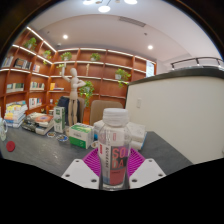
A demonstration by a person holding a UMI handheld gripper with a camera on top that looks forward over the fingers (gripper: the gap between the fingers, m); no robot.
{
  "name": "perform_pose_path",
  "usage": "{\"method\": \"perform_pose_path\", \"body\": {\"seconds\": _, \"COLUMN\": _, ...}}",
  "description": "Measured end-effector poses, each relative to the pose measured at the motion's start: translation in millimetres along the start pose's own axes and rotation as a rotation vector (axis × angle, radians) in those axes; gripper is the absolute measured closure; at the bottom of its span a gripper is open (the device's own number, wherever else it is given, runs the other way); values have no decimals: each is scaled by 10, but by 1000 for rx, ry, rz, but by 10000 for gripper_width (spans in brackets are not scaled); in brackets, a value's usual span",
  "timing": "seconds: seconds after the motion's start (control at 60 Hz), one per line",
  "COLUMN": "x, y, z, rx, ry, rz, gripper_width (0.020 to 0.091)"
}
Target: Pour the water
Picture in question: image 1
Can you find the wooden artist mannequin figure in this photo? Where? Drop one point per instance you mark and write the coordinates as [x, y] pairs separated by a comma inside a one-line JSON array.
[[73, 100]]

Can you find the flat round red coaster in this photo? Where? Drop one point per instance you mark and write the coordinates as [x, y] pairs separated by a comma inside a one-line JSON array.
[[10, 146]]

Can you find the tall green white carton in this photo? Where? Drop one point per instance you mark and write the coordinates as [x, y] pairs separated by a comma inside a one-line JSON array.
[[59, 120]]

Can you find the clear plastic drink bottle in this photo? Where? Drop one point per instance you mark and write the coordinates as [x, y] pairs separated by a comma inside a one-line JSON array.
[[113, 156]]

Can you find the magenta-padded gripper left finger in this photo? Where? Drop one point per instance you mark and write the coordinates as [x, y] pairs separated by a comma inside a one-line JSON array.
[[80, 173]]

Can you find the green white box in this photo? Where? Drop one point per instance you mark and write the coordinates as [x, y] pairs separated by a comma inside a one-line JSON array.
[[81, 136]]

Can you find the dark curtain rail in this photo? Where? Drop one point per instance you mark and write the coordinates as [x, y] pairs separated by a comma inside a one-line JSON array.
[[196, 60]]

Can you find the tan chair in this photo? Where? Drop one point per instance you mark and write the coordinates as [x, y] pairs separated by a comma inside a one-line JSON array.
[[96, 111]]

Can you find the wooden wall shelf unit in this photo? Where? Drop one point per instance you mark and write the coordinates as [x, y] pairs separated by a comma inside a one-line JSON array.
[[110, 86]]

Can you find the dark blue chair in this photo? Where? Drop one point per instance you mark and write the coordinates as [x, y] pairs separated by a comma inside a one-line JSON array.
[[66, 101]]

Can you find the ceiling lamp with round lights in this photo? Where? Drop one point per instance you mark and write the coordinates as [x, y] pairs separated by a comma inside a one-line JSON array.
[[104, 8]]

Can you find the white counter with dark top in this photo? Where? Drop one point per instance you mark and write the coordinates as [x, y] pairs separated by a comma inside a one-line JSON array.
[[180, 116]]

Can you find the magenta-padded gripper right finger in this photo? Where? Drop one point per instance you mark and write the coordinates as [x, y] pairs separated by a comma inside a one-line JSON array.
[[146, 171]]

